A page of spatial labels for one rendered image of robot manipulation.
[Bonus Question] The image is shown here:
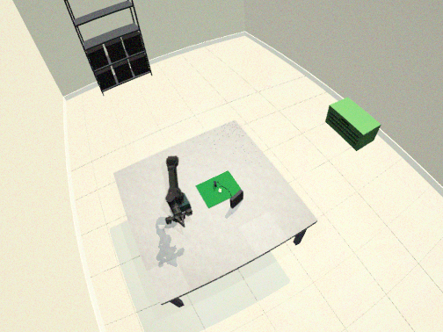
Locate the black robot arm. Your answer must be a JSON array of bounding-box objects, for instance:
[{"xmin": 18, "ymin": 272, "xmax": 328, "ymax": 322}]
[{"xmin": 165, "ymin": 155, "xmax": 184, "ymax": 209}]

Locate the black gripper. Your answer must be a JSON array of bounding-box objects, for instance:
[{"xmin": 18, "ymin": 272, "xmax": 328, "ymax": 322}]
[{"xmin": 165, "ymin": 206, "xmax": 192, "ymax": 227}]

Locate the green circuit board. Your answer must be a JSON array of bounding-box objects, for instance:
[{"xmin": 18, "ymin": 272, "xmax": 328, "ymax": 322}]
[{"xmin": 196, "ymin": 171, "xmax": 242, "ymax": 208}]

